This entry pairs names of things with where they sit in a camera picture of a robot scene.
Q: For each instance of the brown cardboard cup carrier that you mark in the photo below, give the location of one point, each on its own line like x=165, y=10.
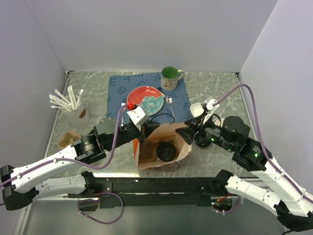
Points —
x=67, y=139

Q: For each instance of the orange paper bag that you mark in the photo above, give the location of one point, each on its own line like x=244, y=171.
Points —
x=164, y=133

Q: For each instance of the red teal floral plate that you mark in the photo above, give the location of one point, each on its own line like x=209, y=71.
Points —
x=149, y=98

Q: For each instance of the white square bowl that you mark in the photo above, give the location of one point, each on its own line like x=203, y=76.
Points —
x=198, y=109

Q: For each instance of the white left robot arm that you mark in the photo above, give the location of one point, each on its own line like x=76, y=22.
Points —
x=22, y=185

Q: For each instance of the blue letter placemat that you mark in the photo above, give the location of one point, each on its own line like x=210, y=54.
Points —
x=121, y=85

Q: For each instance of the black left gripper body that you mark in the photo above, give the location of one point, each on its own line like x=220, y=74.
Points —
x=128, y=133

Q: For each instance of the white straw holder cup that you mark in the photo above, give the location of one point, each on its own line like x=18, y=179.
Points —
x=78, y=117

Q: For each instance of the black plastic cup lid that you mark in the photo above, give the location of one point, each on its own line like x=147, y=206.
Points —
x=203, y=143

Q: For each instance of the silver fork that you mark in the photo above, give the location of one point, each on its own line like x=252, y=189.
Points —
x=122, y=115

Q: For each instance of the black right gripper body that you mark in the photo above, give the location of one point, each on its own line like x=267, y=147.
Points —
x=209, y=130

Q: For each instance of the white wrapped straws bundle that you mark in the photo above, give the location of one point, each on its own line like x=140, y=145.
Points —
x=66, y=103

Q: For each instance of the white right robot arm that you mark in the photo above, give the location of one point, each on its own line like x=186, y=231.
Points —
x=291, y=204

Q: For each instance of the green interior ceramic mug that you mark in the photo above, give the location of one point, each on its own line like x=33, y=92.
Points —
x=170, y=77

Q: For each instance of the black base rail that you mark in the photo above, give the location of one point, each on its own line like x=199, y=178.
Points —
x=116, y=191

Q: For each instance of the silver spoon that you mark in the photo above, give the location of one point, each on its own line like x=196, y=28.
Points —
x=169, y=101

